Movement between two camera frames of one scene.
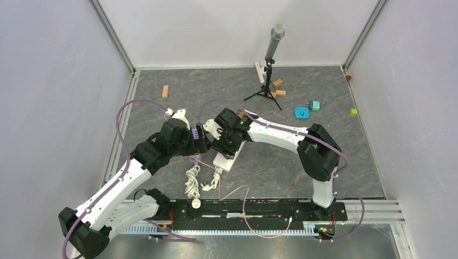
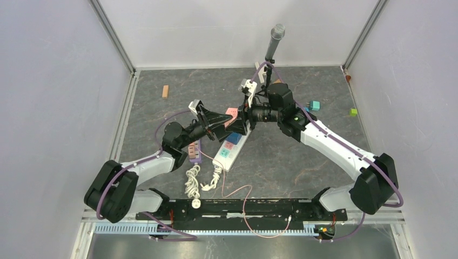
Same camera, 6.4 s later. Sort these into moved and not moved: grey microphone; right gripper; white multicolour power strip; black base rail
Moved: right gripper
Not moved: black base rail; white multicolour power strip; grey microphone
